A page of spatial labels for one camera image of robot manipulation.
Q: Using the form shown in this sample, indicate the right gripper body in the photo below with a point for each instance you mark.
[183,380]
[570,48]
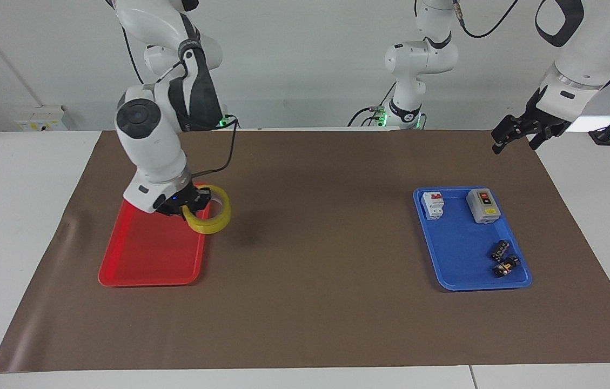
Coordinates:
[175,201]

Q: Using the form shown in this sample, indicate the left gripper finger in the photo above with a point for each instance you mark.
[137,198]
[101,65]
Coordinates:
[510,129]
[540,139]

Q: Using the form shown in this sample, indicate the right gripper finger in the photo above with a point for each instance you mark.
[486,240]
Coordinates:
[183,215]
[203,199]

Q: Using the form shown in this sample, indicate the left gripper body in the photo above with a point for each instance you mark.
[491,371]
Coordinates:
[545,119]

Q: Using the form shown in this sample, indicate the yellow tape roll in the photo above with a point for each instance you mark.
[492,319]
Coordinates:
[219,220]

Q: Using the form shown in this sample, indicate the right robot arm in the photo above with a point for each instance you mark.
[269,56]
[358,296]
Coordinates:
[151,140]

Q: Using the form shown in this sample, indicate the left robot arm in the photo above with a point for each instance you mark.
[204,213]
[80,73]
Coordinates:
[418,56]

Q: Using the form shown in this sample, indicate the red plastic tray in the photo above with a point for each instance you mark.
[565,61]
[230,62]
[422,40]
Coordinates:
[148,254]

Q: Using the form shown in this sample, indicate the white circuit breaker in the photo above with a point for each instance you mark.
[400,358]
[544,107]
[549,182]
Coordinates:
[433,205]

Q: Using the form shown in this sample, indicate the small black connector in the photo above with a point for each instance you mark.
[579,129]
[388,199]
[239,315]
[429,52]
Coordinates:
[501,250]
[507,266]

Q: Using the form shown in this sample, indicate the blue plastic tray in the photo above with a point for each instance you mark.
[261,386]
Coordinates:
[461,248]

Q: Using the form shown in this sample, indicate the grey switch box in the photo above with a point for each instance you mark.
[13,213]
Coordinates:
[483,206]

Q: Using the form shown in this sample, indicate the white wall socket box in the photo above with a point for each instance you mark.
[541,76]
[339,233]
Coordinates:
[42,119]

